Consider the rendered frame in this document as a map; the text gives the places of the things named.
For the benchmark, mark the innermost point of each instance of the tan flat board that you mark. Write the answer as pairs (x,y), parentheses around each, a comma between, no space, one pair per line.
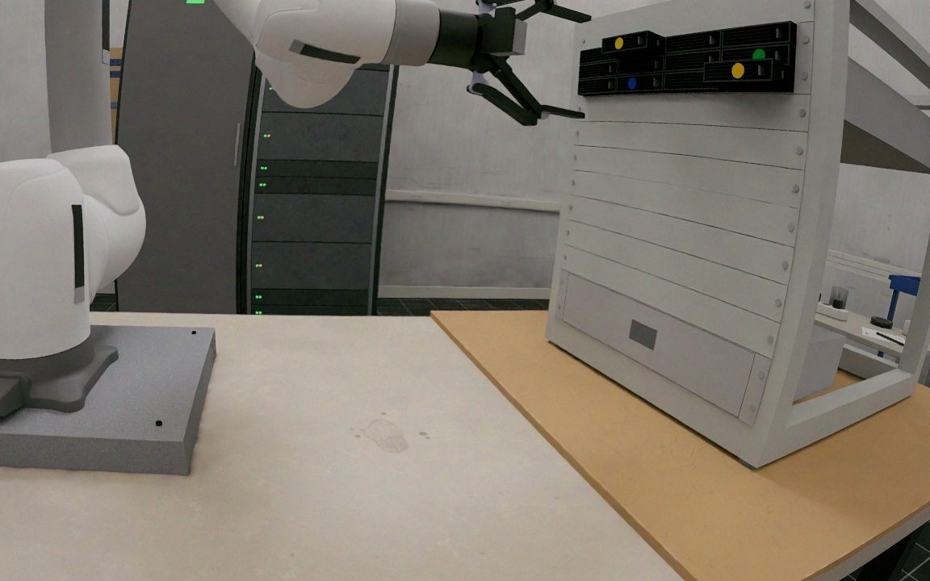
(707,515)

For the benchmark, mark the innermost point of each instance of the white server rack frame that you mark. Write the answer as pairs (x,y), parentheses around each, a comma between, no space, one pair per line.
(714,326)

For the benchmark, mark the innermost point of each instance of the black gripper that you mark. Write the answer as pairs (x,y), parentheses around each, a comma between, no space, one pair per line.
(456,46)

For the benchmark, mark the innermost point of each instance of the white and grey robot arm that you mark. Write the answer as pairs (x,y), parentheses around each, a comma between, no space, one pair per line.
(58,247)

